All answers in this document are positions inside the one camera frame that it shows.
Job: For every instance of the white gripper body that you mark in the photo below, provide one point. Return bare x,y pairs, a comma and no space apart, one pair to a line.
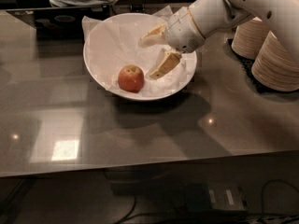
183,31

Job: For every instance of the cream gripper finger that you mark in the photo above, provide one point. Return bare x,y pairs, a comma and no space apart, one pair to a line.
167,60
153,37

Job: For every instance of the red apple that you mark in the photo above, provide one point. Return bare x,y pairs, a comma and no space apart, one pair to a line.
131,78

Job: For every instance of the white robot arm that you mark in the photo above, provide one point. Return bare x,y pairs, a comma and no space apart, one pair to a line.
281,17

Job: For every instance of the white bowl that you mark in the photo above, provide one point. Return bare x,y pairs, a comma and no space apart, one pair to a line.
96,62

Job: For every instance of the white paper liner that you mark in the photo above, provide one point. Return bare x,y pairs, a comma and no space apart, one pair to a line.
118,41

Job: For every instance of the rear stack of paper bowls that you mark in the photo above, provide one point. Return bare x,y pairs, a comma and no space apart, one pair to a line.
249,38

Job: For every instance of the stack of paper bowls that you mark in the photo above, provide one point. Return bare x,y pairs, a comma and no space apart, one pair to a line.
273,50
249,38

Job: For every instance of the black tray mat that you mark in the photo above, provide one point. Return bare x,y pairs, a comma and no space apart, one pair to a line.
249,72

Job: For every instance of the front stack of paper bowls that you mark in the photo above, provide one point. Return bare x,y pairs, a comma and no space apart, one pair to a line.
273,50

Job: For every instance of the dark box under table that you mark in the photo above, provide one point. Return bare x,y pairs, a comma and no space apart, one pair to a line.
215,197

